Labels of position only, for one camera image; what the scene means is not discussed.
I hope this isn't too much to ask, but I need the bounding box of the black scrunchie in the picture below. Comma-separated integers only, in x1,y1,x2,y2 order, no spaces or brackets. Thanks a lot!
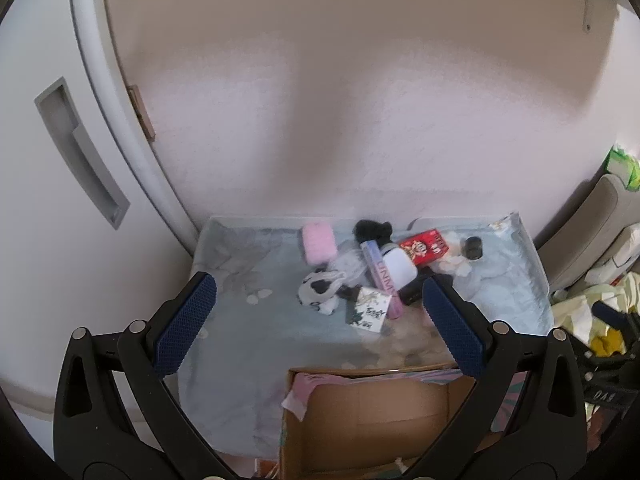
353,219,393,243

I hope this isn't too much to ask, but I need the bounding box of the black rectangular object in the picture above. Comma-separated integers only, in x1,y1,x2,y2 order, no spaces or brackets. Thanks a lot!
397,267,436,306

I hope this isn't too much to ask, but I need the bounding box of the small wooden block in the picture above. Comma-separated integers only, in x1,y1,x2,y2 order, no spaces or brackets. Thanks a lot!
127,85,156,142

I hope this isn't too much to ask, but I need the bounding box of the clear plastic bag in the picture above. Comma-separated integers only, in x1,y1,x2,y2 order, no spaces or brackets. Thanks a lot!
325,240,373,286

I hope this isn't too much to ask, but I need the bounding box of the green tissue pack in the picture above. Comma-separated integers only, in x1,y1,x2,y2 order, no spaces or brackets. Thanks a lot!
605,144,640,188

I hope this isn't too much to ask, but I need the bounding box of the black and white plush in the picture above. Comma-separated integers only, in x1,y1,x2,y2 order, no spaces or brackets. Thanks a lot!
297,269,348,315

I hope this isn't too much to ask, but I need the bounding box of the white card with black print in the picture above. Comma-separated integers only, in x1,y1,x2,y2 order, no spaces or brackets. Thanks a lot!
345,287,392,335

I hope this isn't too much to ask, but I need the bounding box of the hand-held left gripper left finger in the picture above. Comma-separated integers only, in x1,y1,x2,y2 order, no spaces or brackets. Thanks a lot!
52,271,236,480

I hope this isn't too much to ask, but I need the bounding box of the grey chair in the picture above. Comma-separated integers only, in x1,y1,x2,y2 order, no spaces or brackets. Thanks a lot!
535,172,640,291

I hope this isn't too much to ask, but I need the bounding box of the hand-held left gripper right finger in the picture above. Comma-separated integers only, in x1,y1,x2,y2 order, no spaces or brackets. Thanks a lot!
400,276,587,480

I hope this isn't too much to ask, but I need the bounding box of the grey recessed door handle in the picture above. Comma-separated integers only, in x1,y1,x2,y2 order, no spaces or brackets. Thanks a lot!
34,77,131,231

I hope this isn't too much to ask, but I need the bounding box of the white desktop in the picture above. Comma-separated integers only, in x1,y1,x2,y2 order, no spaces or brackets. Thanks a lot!
177,212,556,461

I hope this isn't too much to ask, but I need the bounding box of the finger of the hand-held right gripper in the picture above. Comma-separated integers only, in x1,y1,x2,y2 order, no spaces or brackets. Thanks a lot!
591,300,640,333

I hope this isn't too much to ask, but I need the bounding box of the white square case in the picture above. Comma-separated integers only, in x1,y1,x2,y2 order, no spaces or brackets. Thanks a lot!
384,249,418,291

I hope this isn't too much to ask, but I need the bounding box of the white cabinet door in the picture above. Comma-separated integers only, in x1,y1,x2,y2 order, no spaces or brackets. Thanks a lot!
0,0,201,461

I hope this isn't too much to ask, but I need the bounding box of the red printed box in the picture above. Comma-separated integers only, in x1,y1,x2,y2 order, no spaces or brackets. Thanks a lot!
398,228,451,267

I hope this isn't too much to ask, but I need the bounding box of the cardboard box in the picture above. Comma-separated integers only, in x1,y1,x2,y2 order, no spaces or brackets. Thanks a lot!
279,365,531,480

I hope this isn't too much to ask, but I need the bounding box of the pink fluffy case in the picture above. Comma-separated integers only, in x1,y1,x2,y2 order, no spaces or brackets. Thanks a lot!
301,221,337,266

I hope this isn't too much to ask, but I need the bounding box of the yellow-green cloth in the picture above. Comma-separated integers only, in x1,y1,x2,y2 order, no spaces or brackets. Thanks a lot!
550,270,640,356

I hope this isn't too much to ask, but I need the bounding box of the light blue floral tablecloth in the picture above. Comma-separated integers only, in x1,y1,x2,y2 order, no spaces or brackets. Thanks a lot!
177,212,556,461

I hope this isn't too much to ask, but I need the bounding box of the white cloth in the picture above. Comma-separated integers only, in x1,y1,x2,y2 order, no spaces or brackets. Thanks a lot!
585,225,640,286

